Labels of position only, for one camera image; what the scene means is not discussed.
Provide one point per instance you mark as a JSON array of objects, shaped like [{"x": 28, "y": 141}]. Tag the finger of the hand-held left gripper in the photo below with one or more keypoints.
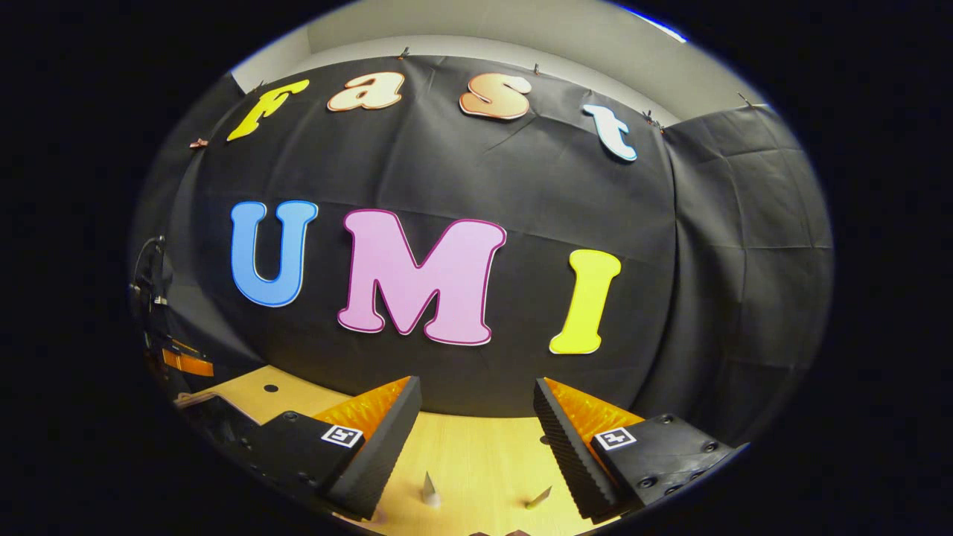
[
  {"x": 182, "y": 345},
  {"x": 187, "y": 364}
]

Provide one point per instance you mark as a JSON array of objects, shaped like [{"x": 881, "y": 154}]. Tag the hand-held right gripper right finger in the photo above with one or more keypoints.
[{"x": 567, "y": 454}]

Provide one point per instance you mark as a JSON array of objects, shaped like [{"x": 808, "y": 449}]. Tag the black backdrop cloth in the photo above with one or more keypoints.
[{"x": 461, "y": 171}]

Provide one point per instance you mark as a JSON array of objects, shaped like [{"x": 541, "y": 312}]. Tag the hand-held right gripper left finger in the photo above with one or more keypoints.
[{"x": 376, "y": 458}]

